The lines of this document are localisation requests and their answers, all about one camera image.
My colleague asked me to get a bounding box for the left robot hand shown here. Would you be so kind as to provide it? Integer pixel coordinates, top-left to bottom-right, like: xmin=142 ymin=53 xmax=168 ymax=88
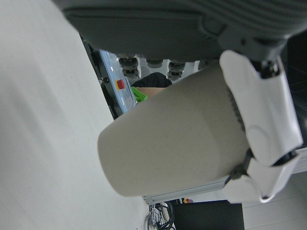
xmin=51 ymin=0 xmax=307 ymax=204

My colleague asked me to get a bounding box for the green-handled reacher grabber tool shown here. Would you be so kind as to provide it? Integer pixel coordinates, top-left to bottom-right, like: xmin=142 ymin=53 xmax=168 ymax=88
xmin=130 ymin=86 xmax=149 ymax=103

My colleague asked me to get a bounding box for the beige cup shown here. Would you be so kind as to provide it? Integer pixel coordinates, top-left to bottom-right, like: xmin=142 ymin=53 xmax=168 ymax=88
xmin=97 ymin=64 xmax=252 ymax=197

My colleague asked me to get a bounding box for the person in black t-shirt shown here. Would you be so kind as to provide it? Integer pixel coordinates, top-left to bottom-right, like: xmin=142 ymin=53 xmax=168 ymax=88
xmin=131 ymin=72 xmax=173 ymax=99

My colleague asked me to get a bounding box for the large grey teach pendant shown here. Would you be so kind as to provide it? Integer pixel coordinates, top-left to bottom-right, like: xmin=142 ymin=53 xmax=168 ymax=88
xmin=99 ymin=49 xmax=138 ymax=114

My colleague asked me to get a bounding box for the black pendant stand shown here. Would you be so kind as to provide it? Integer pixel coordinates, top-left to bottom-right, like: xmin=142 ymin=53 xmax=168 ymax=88
xmin=80 ymin=33 xmax=118 ymax=120

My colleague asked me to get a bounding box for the aluminium frame post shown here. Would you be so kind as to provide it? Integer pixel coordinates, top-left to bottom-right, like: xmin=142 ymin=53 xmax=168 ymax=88
xmin=142 ymin=146 xmax=307 ymax=206

